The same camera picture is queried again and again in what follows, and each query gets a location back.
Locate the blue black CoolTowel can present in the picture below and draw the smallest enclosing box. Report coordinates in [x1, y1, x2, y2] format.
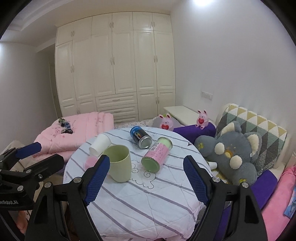
[130, 126, 152, 149]

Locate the pink bunny plush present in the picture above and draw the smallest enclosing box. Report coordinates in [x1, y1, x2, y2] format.
[196, 110, 209, 130]
[159, 113, 174, 131]

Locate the white bedside table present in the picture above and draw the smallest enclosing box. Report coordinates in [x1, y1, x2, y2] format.
[164, 106, 199, 126]

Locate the pink bunny plush right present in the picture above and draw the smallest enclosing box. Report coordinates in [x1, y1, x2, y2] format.
[196, 110, 209, 130]

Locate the white paper cup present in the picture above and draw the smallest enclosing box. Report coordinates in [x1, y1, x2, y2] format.
[89, 133, 111, 157]

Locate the pink translucent plastic cup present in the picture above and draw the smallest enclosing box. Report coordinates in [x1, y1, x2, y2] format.
[84, 156, 98, 170]

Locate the grey plush elephant toy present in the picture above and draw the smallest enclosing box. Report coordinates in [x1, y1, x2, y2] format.
[194, 121, 259, 185]

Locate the pink bunny plush left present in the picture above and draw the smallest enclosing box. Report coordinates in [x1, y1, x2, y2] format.
[159, 113, 174, 131]

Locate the white striped tablecloth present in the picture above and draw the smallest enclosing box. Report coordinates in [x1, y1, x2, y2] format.
[63, 126, 213, 241]

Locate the triangle pattern quilted cushion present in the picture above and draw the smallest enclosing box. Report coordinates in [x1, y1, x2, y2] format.
[215, 103, 290, 175]

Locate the light green plastic cup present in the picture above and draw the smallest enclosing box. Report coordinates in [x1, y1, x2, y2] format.
[103, 145, 132, 183]

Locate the small white cup by plush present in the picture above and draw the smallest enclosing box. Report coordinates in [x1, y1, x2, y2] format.
[208, 162, 217, 170]

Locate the pink fleece blanket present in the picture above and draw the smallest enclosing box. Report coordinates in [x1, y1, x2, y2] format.
[262, 166, 295, 240]

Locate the cream white wardrobe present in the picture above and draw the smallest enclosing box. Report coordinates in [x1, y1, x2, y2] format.
[55, 12, 176, 123]

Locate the pink green labelled can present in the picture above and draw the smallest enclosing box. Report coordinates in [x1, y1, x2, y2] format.
[141, 137, 173, 173]

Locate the folded pink quilt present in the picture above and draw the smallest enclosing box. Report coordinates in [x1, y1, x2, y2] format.
[33, 112, 114, 162]

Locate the heart pattern bed sheet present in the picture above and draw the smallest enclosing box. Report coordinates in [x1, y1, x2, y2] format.
[114, 118, 154, 129]

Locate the white wall socket plate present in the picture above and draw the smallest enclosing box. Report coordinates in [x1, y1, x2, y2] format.
[201, 91, 213, 100]

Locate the purple blanket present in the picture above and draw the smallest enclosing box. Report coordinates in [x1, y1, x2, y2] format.
[173, 123, 216, 144]

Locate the dark keys bundle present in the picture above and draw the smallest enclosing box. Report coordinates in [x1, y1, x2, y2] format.
[58, 118, 73, 134]

